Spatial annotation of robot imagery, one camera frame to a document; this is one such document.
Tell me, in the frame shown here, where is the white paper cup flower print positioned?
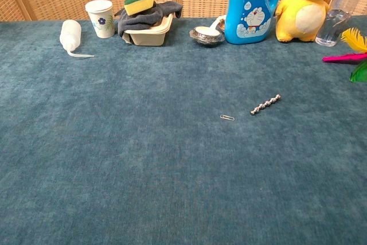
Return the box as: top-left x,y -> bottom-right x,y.
84,0 -> 115,39

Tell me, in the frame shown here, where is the beige plastic container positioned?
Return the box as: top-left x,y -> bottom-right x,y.
124,12 -> 174,47

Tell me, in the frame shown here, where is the colourful feather shuttlecock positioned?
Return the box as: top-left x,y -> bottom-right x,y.
322,28 -> 367,83

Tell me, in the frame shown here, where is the blue detergent bottle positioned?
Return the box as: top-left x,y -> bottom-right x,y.
224,0 -> 284,45

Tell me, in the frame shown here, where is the white plastic spoon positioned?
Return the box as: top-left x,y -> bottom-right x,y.
208,14 -> 227,31

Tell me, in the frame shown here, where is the teal table cover cloth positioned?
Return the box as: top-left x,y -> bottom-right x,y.
0,15 -> 367,245

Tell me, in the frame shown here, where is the glass dish with white content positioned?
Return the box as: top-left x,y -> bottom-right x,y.
189,26 -> 226,48

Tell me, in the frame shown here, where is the white plastic wash bottle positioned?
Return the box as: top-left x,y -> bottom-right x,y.
59,19 -> 95,59

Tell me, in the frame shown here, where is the clear water bottle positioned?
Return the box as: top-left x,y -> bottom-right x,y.
315,0 -> 367,47

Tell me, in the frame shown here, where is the yellow plush toy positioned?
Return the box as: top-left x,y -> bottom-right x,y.
274,0 -> 335,43

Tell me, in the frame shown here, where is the dark grey cloth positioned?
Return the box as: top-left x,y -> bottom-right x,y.
114,0 -> 184,44

